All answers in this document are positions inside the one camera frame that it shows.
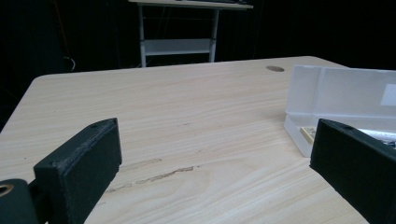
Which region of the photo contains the white pen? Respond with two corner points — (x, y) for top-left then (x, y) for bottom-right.
(358, 128), (396, 142)

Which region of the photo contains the small beige eraser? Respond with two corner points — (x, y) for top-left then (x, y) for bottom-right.
(299, 125), (318, 146)

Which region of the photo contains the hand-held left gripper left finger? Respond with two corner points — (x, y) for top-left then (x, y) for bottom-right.
(33, 117), (123, 224)

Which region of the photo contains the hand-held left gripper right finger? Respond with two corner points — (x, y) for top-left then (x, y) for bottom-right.
(309, 118), (396, 224)

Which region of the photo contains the white looped cable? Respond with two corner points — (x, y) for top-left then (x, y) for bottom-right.
(64, 55), (77, 72)

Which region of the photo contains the clear plastic pencil case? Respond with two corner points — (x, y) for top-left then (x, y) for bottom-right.
(283, 64), (396, 158)

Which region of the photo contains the white metal stand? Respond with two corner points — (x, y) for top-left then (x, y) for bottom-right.
(128, 0), (255, 68)

